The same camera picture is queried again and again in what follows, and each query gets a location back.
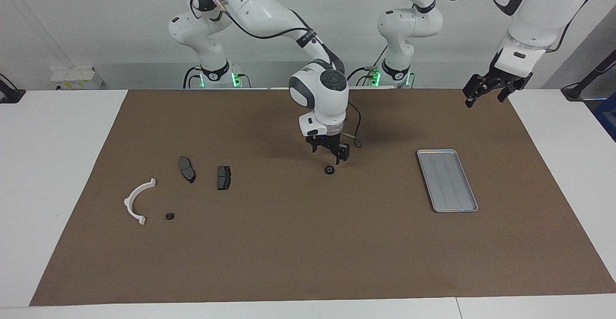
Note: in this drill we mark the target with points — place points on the silver metal tray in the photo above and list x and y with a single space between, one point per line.
447 182

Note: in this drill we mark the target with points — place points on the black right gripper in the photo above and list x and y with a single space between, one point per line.
327 142

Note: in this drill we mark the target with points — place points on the white power strip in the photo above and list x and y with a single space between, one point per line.
76 78

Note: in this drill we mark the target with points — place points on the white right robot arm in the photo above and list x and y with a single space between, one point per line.
260 6

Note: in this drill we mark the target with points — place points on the rectangular dark brake pad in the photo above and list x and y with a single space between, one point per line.
224 178

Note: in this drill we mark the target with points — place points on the blue box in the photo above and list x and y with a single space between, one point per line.
607 117

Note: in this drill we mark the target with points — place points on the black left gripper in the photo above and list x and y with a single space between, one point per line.
505 79

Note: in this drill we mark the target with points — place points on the long curved dark brake pad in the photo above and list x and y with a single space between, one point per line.
187 170

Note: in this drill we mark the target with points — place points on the white curved plastic bracket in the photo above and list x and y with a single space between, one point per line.
131 198

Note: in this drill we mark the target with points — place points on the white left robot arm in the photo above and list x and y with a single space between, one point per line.
409 25

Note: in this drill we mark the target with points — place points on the black clamp mount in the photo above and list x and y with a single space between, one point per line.
10 95

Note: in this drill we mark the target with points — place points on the brown table mat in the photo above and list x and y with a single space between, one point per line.
308 251

